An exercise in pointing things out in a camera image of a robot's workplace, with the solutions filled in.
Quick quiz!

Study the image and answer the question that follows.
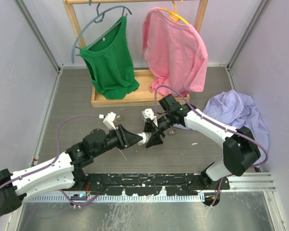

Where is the lavender crumpled cloth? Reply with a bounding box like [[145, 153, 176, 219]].
[[175, 89, 270, 154]]

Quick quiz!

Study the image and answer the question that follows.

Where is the aluminium frame rail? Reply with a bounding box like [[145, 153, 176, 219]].
[[13, 172, 276, 193]]

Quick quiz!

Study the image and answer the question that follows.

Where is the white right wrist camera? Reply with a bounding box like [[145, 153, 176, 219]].
[[142, 108, 157, 125]]

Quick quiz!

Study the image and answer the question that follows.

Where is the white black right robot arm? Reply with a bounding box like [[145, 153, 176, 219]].
[[138, 94, 261, 190]]

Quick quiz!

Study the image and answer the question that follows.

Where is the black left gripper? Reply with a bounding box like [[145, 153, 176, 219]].
[[92, 123, 142, 157]]

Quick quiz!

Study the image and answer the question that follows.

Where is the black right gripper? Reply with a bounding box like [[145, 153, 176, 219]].
[[142, 112, 174, 148]]

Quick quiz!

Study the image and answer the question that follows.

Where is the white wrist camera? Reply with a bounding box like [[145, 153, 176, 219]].
[[98, 112, 117, 130], [142, 108, 157, 125]]

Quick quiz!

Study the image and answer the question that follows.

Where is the white slotted cable duct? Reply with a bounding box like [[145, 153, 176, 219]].
[[29, 191, 205, 203]]

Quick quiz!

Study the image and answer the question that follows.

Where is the white capped pill bottle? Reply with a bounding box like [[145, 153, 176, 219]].
[[137, 132, 152, 145]]

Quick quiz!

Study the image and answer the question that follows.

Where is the grey-blue clothes hanger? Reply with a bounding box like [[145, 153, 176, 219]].
[[63, 0, 134, 64]]

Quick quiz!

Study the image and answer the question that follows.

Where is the clear bottle of yellow capsules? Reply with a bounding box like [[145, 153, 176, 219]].
[[114, 116, 121, 122]]

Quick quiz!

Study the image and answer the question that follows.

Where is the yellow clothes hanger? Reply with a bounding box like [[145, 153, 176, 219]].
[[159, 0, 189, 25]]

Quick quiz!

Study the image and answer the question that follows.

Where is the wooden clothes rack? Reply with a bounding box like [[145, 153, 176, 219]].
[[62, 0, 209, 108]]

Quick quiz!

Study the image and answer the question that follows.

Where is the pink t-shirt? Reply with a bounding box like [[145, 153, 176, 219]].
[[142, 7, 209, 97]]

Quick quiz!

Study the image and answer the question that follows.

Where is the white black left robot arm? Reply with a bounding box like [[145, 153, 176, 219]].
[[0, 125, 144, 216]]

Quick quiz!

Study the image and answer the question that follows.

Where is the green t-shirt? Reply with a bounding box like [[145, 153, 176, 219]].
[[79, 16, 140, 100]]

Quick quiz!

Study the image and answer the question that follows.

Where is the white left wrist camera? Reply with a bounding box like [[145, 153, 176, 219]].
[[98, 112, 117, 130]]

